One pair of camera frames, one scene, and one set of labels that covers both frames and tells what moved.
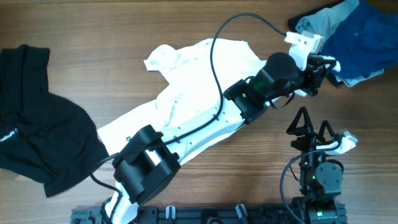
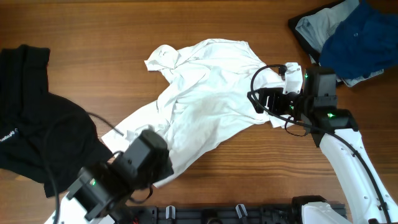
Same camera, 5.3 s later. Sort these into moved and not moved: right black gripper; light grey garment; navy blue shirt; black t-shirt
Moved: right black gripper
Not moved: black t-shirt; navy blue shirt; light grey garment
